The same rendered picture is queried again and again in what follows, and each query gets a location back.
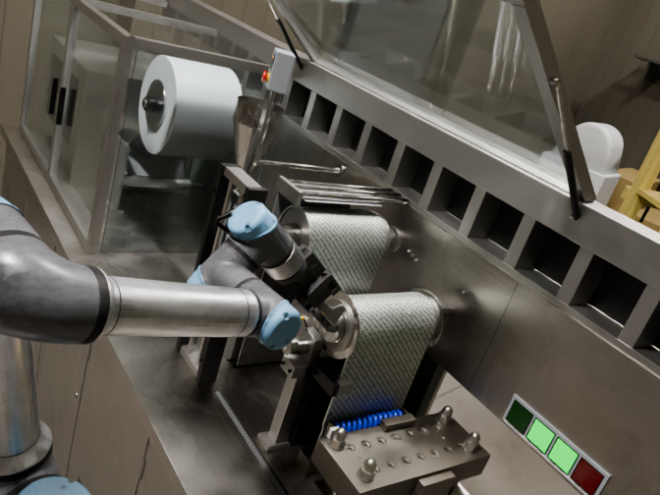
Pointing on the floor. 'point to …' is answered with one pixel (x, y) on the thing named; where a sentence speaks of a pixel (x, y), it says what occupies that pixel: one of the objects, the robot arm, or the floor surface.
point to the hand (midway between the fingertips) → (324, 325)
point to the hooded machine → (601, 157)
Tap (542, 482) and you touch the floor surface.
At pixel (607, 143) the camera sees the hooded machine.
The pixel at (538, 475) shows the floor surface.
